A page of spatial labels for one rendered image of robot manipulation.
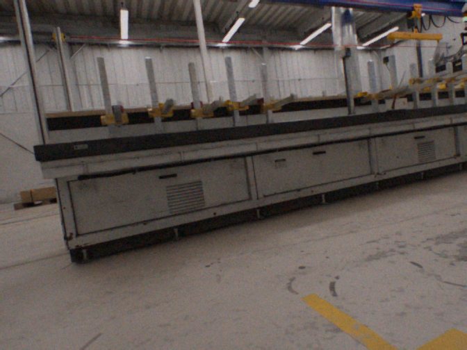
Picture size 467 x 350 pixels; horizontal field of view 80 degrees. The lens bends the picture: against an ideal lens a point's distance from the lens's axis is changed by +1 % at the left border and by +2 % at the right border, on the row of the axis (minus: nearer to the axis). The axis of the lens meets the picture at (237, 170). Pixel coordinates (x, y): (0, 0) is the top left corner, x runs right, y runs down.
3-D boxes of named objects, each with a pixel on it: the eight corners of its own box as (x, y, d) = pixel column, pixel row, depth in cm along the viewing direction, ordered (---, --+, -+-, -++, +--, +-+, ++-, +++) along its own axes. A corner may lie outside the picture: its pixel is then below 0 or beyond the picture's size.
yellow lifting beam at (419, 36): (443, 42, 661) (442, 28, 659) (392, 41, 597) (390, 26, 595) (438, 44, 669) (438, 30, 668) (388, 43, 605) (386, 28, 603)
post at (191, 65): (205, 139, 170) (194, 61, 168) (200, 140, 169) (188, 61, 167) (203, 140, 174) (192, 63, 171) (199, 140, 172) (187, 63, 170)
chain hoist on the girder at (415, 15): (427, 30, 626) (424, 8, 624) (416, 30, 613) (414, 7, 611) (415, 36, 650) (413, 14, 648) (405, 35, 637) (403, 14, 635)
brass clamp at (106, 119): (128, 122, 152) (127, 112, 152) (101, 123, 147) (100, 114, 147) (128, 123, 158) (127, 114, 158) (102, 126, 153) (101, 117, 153)
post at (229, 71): (241, 129, 180) (231, 55, 177) (236, 130, 178) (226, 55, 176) (239, 130, 183) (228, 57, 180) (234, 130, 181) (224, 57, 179)
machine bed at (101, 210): (527, 155, 353) (521, 86, 348) (67, 267, 161) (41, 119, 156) (464, 157, 416) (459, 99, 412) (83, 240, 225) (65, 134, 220)
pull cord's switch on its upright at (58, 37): (89, 154, 242) (67, 26, 237) (69, 156, 237) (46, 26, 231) (89, 155, 250) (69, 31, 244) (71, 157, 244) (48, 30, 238)
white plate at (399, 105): (408, 109, 238) (406, 97, 237) (386, 111, 228) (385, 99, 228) (407, 109, 239) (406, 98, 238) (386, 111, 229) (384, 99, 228)
